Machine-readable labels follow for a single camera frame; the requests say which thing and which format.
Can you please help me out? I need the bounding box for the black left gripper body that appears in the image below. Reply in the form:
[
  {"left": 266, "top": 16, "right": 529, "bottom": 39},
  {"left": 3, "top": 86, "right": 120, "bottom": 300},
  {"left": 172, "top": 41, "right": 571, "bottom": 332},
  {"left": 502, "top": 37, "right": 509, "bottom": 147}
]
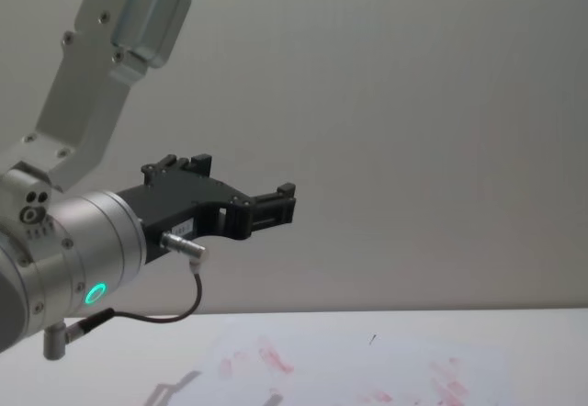
[{"left": 114, "top": 175, "right": 254, "bottom": 265}]

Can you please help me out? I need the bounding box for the thin dark gripper cable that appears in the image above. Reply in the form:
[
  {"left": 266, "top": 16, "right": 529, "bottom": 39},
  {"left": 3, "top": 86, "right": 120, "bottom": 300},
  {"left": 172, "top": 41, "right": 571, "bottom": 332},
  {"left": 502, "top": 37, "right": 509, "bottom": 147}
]
[{"left": 42, "top": 232, "right": 211, "bottom": 362}]

